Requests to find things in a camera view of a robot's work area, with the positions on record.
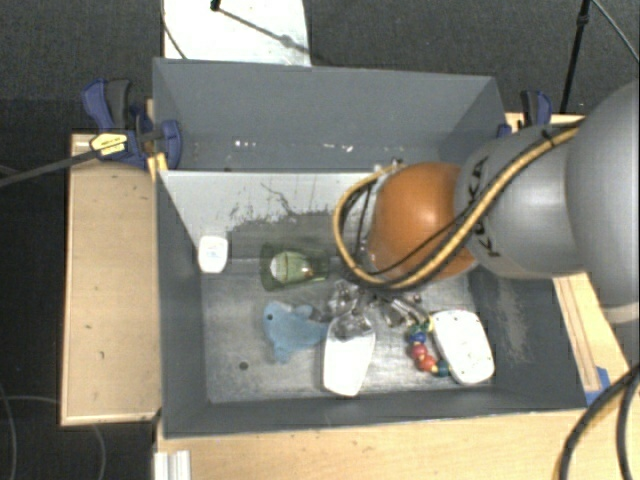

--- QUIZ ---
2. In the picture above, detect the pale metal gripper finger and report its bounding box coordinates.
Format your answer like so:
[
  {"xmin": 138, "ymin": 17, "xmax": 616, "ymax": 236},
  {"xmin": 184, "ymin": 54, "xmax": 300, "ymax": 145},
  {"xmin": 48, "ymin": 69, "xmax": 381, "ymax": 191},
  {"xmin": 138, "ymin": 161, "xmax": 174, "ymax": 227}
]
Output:
[
  {"xmin": 327, "ymin": 281, "xmax": 365, "ymax": 318},
  {"xmin": 332, "ymin": 315, "xmax": 374, "ymax": 342}
]

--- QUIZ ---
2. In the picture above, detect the green glass cup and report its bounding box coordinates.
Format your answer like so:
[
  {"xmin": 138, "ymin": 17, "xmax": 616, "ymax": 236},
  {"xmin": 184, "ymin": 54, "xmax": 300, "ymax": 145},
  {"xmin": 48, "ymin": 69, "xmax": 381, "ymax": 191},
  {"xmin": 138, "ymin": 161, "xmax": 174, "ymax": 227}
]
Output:
[{"xmin": 258, "ymin": 243, "xmax": 331, "ymax": 292}]

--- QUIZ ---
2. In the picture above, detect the pale blue toy whale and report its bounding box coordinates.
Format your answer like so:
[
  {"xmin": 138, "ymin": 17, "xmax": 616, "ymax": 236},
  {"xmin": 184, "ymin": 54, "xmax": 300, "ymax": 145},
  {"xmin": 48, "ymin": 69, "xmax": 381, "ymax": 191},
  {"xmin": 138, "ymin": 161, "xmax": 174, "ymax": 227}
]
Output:
[{"xmin": 262, "ymin": 301, "xmax": 331, "ymax": 365}]

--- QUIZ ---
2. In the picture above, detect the grey metal bin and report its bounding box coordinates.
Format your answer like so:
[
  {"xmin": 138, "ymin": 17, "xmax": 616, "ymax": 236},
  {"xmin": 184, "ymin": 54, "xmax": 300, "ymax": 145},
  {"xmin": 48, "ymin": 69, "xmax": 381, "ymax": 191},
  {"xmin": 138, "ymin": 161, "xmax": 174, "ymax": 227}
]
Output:
[{"xmin": 151, "ymin": 57, "xmax": 589, "ymax": 439}]

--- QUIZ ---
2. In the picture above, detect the pale wood board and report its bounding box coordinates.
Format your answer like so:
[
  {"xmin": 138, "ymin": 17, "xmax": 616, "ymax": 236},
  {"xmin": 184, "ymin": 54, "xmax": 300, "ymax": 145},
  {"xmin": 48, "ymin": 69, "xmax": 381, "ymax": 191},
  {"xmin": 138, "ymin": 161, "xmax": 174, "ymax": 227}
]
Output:
[{"xmin": 59, "ymin": 132, "xmax": 164, "ymax": 427}]

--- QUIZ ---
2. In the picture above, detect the colourful bead string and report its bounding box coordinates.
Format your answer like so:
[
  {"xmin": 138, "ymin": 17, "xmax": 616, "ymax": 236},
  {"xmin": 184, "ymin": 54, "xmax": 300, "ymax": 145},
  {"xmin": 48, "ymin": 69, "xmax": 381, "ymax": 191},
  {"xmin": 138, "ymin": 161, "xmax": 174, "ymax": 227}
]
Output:
[{"xmin": 405, "ymin": 317, "xmax": 451, "ymax": 379}]

